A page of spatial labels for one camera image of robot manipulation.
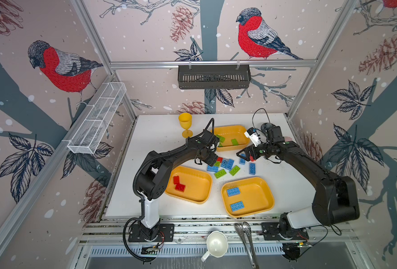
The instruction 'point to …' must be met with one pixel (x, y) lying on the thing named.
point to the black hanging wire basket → (194, 77)
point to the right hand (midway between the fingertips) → (242, 152)
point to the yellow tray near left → (189, 184)
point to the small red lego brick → (176, 180)
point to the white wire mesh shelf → (84, 140)
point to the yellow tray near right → (247, 196)
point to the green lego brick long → (221, 139)
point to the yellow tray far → (230, 137)
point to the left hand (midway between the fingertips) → (211, 158)
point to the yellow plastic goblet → (185, 120)
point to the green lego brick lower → (220, 173)
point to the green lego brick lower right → (234, 170)
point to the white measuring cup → (217, 245)
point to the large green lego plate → (235, 142)
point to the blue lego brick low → (212, 168)
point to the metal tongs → (244, 230)
